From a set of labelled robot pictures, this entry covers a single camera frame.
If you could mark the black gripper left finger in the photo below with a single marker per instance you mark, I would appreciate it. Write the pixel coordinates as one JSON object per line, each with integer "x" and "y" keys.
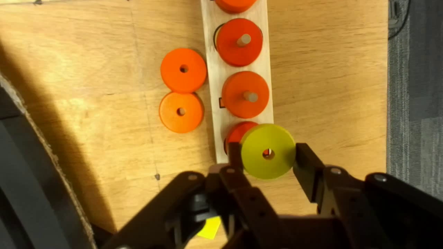
{"x": 249, "y": 208}

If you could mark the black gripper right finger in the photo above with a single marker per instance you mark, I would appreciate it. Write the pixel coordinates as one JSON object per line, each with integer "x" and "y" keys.
{"x": 378, "y": 212}

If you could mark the small yellow wooden piece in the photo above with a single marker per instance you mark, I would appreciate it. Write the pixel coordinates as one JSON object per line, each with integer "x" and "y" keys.
{"x": 209, "y": 229}

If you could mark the white wooden peg board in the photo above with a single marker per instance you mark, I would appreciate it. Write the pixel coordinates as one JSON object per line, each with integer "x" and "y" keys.
{"x": 210, "y": 78}

